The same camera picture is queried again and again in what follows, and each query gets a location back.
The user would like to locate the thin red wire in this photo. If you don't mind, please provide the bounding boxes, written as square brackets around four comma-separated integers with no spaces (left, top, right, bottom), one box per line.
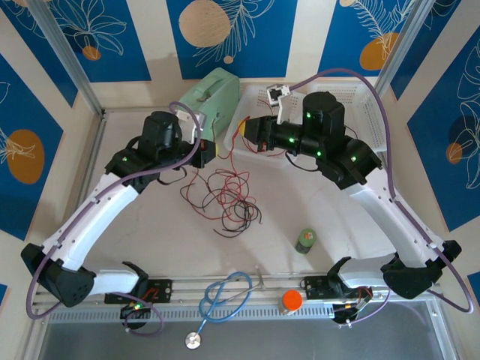
[212,116,249,179]
[202,179,260,222]
[208,170,251,206]
[179,168,212,218]

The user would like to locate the thin black wire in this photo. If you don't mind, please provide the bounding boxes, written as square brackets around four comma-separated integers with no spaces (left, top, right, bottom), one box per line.
[220,200,263,232]
[213,202,256,238]
[223,202,260,232]
[202,175,248,211]

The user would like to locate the white perforated plastic basket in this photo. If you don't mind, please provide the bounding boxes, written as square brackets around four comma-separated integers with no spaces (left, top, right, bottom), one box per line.
[305,80,392,155]
[223,84,311,167]

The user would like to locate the mint green fabric case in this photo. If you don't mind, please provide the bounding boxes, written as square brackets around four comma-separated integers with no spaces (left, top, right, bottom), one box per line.
[178,67,241,151]

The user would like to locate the green jar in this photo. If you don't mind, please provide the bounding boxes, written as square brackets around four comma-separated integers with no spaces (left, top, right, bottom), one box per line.
[295,227,318,255]

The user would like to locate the orange capped bottle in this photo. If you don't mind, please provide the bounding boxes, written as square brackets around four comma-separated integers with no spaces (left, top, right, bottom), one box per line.
[277,289,304,316]

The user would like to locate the blue stethoscope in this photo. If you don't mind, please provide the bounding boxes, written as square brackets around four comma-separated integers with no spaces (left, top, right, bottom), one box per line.
[184,264,268,350]

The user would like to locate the grey metal sheet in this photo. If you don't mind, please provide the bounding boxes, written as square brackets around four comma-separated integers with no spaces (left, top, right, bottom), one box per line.
[37,320,461,360]

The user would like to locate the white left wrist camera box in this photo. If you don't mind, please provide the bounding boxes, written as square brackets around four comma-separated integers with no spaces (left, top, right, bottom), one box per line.
[175,108,208,144]

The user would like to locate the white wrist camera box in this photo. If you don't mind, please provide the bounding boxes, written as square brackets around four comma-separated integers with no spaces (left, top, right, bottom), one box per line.
[175,108,208,144]
[265,83,293,125]

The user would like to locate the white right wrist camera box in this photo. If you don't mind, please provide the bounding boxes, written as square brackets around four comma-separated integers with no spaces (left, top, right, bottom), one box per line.
[265,83,293,125]

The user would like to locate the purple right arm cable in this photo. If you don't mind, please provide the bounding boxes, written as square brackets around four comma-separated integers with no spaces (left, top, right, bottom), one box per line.
[289,67,476,326]

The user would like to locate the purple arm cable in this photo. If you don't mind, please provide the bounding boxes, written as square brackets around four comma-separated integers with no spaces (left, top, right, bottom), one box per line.
[25,100,206,337]
[289,67,476,326]

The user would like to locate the aluminium frame post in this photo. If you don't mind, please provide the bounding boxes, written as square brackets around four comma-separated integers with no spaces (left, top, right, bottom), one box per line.
[26,0,105,116]
[371,0,432,104]

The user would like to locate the aluminium cross rail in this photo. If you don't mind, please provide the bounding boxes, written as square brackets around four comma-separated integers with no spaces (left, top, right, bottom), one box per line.
[31,270,442,311]

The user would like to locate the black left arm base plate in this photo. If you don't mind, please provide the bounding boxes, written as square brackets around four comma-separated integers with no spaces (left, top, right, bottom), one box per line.
[103,277,175,305]

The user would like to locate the slotted metal cable duct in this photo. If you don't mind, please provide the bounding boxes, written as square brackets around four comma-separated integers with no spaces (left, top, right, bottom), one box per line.
[43,305,438,324]

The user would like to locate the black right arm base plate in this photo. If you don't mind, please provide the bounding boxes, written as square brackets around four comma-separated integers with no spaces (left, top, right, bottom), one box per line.
[302,275,373,302]

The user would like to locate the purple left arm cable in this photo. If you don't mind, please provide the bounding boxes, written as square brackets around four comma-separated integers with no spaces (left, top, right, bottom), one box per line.
[25,100,206,337]

